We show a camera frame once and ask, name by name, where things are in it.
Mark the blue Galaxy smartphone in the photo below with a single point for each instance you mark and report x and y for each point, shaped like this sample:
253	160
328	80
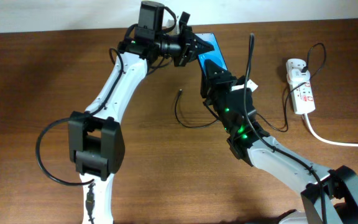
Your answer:
214	55

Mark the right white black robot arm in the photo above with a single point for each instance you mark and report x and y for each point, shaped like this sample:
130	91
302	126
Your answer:
328	195

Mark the white charger adapter plug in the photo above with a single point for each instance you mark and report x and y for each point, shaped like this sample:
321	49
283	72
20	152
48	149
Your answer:
296	76

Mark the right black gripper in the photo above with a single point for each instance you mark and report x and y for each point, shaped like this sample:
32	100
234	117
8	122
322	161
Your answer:
217	81

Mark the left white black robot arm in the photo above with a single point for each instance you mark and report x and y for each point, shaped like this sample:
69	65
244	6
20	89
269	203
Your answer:
96	144

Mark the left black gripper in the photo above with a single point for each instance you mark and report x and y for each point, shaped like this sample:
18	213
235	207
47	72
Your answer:
189	41

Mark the white power strip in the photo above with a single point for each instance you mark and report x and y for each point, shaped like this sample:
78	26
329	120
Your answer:
301	93

